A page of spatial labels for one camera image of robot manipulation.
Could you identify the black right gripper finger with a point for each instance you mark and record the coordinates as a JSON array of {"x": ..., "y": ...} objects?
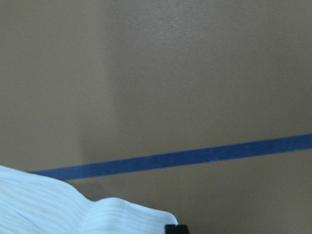
[{"x": 176, "y": 229}]

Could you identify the light blue button shirt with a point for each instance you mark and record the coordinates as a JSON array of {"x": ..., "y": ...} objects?
[{"x": 35, "y": 204}]

